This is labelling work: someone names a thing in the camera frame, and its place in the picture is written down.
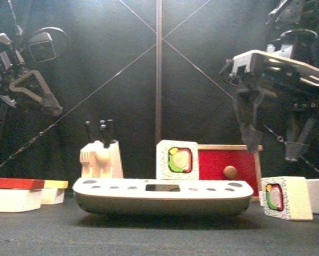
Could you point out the white wooden cutlery holder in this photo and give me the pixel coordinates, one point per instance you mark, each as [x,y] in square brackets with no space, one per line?
[102,163]

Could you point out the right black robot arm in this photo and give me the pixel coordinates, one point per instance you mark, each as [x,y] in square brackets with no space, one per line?
[300,20]

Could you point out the red wooden drawer box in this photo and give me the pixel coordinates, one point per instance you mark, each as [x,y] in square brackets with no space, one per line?
[217,163]

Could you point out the sushi roll piece speckled side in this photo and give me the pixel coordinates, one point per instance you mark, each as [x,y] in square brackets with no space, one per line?
[285,198]

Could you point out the yellow topped nigiri toy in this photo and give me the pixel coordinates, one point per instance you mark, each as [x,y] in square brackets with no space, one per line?
[56,191]

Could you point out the vertical metal frame pole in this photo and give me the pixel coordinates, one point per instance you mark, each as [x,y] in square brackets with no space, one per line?
[158,66]

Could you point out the red topped nigiri toy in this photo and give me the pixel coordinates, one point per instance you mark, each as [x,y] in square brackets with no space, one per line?
[13,195]

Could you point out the white grey kitchen scale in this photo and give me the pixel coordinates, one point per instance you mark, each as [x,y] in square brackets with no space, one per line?
[162,196]

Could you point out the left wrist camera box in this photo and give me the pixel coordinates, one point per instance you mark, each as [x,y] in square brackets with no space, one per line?
[42,50]

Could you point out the sushi roll piece red rim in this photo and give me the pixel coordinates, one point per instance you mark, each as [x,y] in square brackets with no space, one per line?
[178,160]

